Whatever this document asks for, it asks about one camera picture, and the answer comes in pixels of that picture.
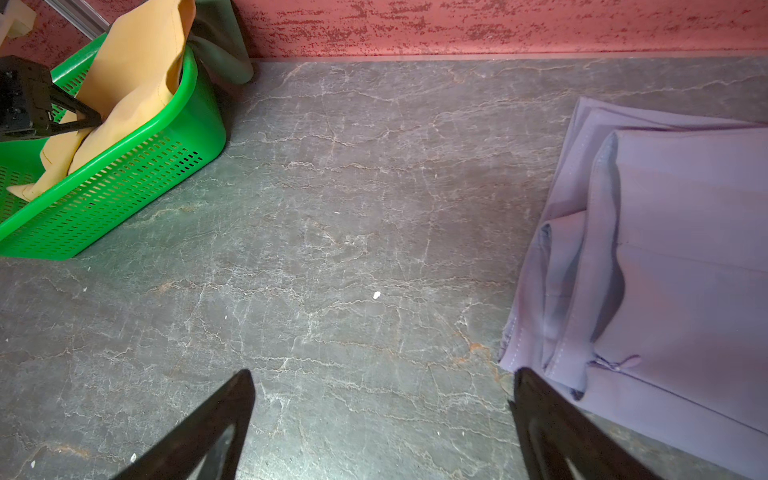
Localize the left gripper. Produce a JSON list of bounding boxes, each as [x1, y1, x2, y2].
[[1, 56, 102, 142]]

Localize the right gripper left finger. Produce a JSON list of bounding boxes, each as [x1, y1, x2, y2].
[[116, 369, 256, 479]]

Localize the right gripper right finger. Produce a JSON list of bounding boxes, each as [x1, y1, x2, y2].
[[509, 367, 658, 479]]

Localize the yellow skirt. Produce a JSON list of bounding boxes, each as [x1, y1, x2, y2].
[[7, 0, 196, 202]]

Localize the green plastic basket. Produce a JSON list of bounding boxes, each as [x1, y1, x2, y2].
[[1, 49, 227, 260]]

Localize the lavender skirt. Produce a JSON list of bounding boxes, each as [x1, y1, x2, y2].
[[499, 97, 767, 479]]

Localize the dark green skirt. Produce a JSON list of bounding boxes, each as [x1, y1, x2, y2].
[[187, 0, 255, 86]]

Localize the left aluminium corner post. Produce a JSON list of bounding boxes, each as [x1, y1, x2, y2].
[[45, 0, 110, 40]]

